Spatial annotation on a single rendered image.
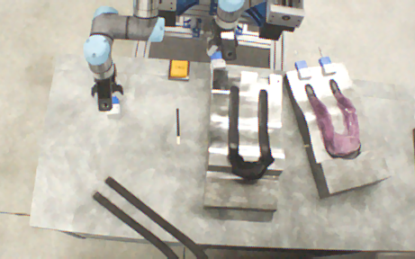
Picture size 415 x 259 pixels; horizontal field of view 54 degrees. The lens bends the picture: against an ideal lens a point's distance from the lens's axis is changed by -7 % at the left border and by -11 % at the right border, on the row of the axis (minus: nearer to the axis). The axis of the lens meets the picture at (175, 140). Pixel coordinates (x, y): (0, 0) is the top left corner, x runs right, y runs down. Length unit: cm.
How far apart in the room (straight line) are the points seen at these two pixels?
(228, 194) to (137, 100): 50
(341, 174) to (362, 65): 143
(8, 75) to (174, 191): 154
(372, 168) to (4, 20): 237
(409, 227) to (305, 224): 43
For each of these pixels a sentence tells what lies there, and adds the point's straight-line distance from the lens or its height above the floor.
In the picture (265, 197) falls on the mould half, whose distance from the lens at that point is 157.
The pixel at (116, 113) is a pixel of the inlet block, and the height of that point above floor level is 85.
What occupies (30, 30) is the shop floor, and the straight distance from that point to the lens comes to 292.
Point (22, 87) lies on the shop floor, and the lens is 274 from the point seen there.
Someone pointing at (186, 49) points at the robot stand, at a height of 21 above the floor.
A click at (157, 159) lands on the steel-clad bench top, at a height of 80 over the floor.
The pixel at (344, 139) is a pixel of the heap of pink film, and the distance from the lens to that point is 167.
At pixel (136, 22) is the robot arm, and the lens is 131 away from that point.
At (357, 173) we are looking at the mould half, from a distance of 164.
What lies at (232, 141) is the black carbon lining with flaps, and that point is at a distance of 154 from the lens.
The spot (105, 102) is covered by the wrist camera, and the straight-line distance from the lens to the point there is 141.
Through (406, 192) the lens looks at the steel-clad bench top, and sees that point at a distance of 185.
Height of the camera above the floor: 237
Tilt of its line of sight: 73 degrees down
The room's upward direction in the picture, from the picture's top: 3 degrees clockwise
